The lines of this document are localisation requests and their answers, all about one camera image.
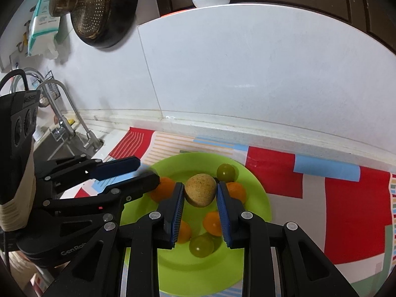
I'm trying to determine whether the large orange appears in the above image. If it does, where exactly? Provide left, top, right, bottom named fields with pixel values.
left=149, top=177, right=176, bottom=202

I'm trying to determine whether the small orange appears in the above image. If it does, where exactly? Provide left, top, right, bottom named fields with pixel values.
left=177, top=221, right=192, bottom=244
left=203, top=211, right=222, bottom=237

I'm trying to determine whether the tan longan back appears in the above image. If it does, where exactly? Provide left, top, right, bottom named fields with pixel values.
left=185, top=174, right=217, bottom=208

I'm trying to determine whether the green grape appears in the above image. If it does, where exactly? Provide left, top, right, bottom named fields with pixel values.
left=189, top=234, right=215, bottom=258
left=216, top=164, right=236, bottom=183

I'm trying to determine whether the thin gooseneck faucet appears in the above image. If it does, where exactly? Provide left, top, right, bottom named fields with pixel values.
left=36, top=79, right=105, bottom=152

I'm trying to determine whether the stainless steel sink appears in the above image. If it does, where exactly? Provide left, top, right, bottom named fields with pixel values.
left=34, top=132, right=97, bottom=162

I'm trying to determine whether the large chrome faucet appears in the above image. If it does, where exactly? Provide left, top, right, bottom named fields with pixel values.
left=24, top=67, right=75, bottom=141

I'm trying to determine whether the green plate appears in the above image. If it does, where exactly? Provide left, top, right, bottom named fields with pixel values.
left=119, top=151, right=273, bottom=297

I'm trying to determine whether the colourful patchwork table cloth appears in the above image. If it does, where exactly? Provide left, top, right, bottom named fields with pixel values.
left=74, top=126, right=396, bottom=297

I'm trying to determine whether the black frying pan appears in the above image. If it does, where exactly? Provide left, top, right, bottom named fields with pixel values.
left=71, top=0, right=138, bottom=48

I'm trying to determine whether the black wire basket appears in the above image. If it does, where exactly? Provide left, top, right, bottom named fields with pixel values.
left=35, top=71, right=60, bottom=108

